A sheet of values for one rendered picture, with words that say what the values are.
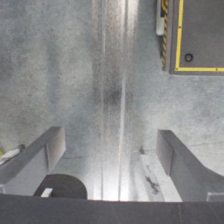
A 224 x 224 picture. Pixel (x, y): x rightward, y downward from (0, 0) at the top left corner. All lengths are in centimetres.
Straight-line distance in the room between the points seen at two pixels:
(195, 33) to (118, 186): 64
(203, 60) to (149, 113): 47
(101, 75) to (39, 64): 87
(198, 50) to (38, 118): 99
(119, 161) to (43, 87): 90
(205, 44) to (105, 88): 59
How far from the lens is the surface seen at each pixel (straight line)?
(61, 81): 104
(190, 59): 73
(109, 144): 25
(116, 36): 23
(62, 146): 16
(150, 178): 85
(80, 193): 105
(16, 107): 121
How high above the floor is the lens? 98
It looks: 76 degrees down
